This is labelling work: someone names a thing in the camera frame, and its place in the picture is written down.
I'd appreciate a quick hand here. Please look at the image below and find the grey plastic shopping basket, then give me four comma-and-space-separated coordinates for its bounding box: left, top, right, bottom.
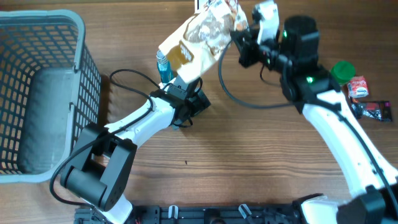
1, 9, 101, 184

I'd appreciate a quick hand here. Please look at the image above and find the green lid jar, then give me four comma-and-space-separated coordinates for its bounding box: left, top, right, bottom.
331, 61, 356, 85

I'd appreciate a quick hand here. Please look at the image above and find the white barcode scanner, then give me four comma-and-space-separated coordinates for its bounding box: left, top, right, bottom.
194, 0, 208, 12

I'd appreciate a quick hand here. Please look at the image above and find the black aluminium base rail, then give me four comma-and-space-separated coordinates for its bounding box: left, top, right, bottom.
73, 203, 312, 224

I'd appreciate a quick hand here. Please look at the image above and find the red tissue pack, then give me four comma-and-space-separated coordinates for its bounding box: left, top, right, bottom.
347, 76, 369, 98

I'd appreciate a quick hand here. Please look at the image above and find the black red packaged item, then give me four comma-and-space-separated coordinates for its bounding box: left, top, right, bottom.
350, 98, 393, 122

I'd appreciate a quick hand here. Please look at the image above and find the blue mouthwash bottle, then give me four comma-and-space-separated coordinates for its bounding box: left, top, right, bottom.
156, 50, 174, 83

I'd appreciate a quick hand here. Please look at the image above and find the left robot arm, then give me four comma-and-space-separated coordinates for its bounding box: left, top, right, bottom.
57, 78, 211, 223

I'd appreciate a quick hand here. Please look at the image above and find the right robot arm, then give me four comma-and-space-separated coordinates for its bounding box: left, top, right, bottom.
231, 16, 397, 223

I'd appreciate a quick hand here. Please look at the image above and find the beige plastic pouch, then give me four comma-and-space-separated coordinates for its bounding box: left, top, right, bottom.
159, 0, 248, 83

